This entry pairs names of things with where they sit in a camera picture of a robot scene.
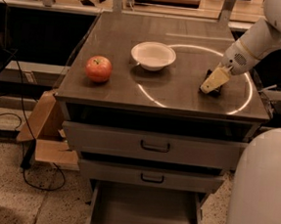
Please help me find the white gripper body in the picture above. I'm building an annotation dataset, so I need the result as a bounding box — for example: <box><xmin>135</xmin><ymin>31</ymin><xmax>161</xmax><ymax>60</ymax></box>
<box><xmin>220</xmin><ymin>40</ymin><xmax>260</xmax><ymax>75</ymax></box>

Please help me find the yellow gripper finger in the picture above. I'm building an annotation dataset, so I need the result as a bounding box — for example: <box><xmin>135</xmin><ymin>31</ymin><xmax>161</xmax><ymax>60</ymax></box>
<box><xmin>200</xmin><ymin>67</ymin><xmax>231</xmax><ymax>93</ymax></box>

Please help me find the black rxbar chocolate bar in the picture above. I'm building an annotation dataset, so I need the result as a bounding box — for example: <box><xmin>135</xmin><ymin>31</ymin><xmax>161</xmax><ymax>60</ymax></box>
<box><xmin>205</xmin><ymin>70</ymin><xmax>221</xmax><ymax>96</ymax></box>

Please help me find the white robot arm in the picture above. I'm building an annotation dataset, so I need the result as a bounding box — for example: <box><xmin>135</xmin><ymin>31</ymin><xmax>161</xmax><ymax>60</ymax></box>
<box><xmin>201</xmin><ymin>0</ymin><xmax>281</xmax><ymax>224</ymax></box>

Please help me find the grey drawer cabinet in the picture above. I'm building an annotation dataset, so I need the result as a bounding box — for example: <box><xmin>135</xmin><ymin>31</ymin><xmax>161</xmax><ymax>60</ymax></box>
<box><xmin>47</xmin><ymin>6</ymin><xmax>280</xmax><ymax>202</ymax></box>

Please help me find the top grey drawer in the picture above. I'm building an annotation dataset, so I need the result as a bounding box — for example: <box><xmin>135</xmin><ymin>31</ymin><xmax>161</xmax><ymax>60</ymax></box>
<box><xmin>63</xmin><ymin>121</ymin><xmax>248</xmax><ymax>170</ymax></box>

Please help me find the middle grey drawer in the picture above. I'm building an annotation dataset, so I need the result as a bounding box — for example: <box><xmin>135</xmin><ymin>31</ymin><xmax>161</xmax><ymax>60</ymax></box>
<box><xmin>78</xmin><ymin>158</ymin><xmax>223</xmax><ymax>194</ymax></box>

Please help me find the bottom grey open drawer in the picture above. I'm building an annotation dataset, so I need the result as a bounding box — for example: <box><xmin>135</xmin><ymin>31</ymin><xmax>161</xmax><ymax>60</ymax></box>
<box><xmin>85</xmin><ymin>181</ymin><xmax>202</xmax><ymax>224</ymax></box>

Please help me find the white bowl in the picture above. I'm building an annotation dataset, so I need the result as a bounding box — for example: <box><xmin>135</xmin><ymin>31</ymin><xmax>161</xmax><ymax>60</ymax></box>
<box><xmin>131</xmin><ymin>41</ymin><xmax>176</xmax><ymax>71</ymax></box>

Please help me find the red apple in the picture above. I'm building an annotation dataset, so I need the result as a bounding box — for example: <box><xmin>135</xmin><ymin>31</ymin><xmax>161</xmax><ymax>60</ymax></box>
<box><xmin>85</xmin><ymin>56</ymin><xmax>113</xmax><ymax>83</ymax></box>

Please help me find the brown cardboard box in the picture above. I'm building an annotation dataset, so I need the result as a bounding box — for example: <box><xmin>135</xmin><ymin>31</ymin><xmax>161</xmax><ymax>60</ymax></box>
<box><xmin>17</xmin><ymin>90</ymin><xmax>78</xmax><ymax>170</ymax></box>

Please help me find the black floor cable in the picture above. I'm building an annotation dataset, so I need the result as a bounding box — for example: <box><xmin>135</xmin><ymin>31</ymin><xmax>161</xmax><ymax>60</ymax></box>
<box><xmin>0</xmin><ymin>0</ymin><xmax>82</xmax><ymax>193</ymax></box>

